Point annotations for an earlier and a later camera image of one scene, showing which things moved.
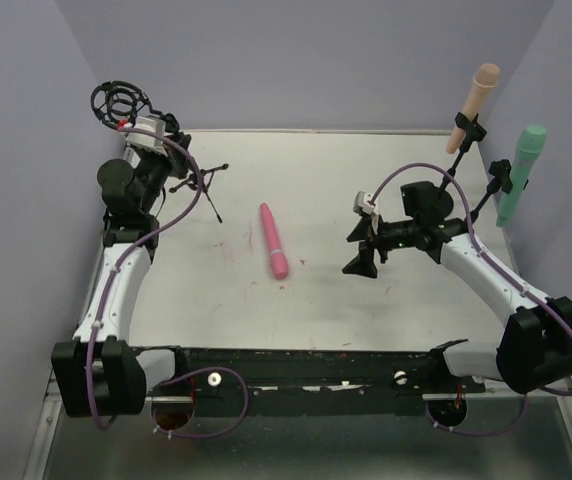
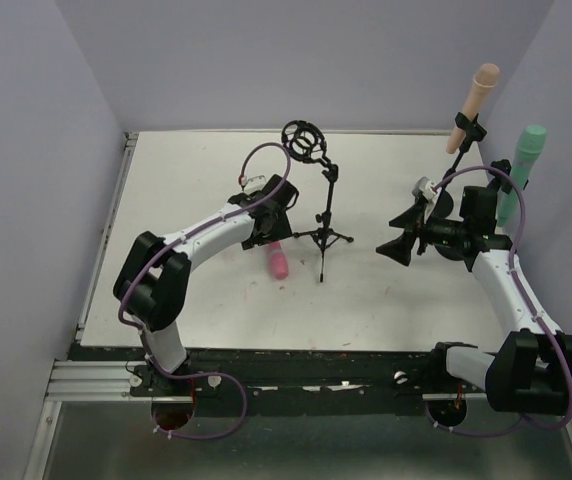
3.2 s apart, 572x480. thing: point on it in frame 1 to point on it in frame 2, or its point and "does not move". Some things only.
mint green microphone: [529, 148] does not move
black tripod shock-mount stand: [119, 102] to [305, 140]
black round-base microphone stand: [441, 198] does not move
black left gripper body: [177, 151] to [270, 238]
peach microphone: [485, 78] does not move
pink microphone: [277, 256] does not move
